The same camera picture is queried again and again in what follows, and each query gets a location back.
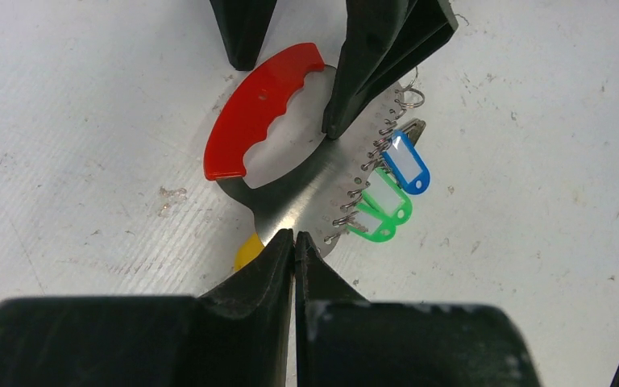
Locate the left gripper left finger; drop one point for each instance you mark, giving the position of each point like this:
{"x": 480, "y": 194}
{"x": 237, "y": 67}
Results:
{"x": 234, "y": 335}

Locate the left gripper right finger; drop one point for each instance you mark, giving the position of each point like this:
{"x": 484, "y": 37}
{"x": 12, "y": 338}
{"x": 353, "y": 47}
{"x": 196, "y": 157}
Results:
{"x": 343, "y": 339}

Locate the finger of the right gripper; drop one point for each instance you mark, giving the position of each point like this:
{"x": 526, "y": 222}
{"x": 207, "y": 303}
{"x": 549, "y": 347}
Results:
{"x": 243, "y": 25}
{"x": 384, "y": 41}

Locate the yellow key tag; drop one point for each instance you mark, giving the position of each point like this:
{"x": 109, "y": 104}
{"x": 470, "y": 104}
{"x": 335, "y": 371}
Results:
{"x": 248, "y": 251}

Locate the red-handled metal key holder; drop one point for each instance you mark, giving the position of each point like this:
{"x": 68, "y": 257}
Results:
{"x": 282, "y": 167}

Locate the metal key on blue tag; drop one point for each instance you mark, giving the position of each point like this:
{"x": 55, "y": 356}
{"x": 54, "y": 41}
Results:
{"x": 413, "y": 129}

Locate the blue key tag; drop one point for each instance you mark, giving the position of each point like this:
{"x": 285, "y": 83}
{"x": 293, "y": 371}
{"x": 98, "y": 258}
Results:
{"x": 406, "y": 164}

